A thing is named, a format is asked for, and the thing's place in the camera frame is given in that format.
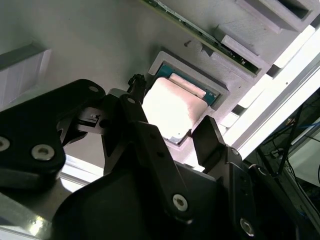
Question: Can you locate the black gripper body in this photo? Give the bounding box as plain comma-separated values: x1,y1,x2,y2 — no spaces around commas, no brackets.
51,161,235,240

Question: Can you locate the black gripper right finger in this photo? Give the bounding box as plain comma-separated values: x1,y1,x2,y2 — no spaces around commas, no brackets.
191,115,320,240

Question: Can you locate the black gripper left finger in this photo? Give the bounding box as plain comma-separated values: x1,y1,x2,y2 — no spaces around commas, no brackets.
0,73,195,224

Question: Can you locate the silver CPU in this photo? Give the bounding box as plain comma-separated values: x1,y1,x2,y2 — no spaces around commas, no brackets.
142,62,219,147

